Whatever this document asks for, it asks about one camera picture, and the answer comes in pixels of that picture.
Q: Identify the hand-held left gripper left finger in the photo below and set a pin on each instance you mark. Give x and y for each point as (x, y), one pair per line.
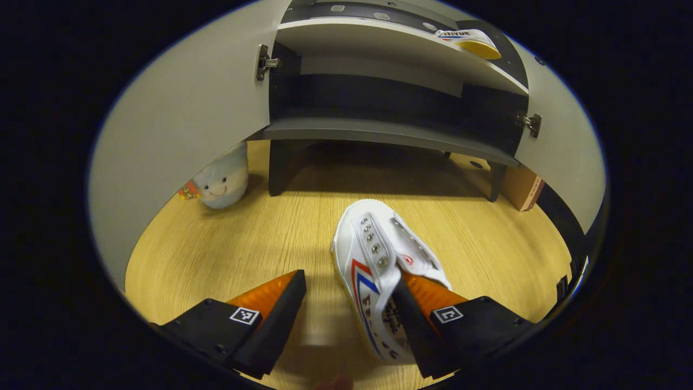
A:
(281, 319)

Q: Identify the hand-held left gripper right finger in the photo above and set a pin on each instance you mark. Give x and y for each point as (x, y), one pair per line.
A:
(417, 330)

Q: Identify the white canvas shoe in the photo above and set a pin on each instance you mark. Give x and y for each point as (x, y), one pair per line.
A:
(368, 254)
(476, 46)

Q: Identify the metal cabinet door hinge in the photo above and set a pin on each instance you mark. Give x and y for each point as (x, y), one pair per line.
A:
(264, 62)
(531, 124)

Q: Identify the white plush toy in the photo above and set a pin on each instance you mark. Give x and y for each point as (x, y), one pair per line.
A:
(222, 181)

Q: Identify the white and orange book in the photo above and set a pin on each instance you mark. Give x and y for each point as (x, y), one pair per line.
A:
(520, 187)

